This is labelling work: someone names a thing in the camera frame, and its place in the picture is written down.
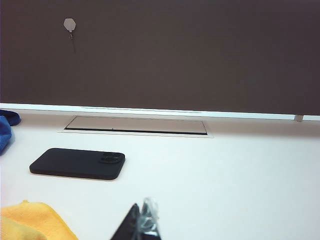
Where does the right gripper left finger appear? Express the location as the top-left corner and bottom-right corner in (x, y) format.
(109, 202), (141, 240)

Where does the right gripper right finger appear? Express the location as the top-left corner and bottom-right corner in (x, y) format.
(137, 196), (163, 240)

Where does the yellow microfiber rag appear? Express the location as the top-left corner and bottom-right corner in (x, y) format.
(0, 199), (80, 240)

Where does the blue microfiber rag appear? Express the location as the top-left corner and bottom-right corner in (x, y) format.
(0, 109), (22, 156)

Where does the black smartphone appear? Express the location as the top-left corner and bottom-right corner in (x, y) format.
(29, 147), (126, 182)

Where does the wide grey desk partition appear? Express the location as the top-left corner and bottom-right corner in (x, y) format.
(0, 0), (320, 116)

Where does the grey desk cable lid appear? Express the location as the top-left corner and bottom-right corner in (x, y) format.
(63, 115), (209, 136)

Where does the white adhesive wall hook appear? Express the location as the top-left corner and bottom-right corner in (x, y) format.
(63, 17), (77, 54)

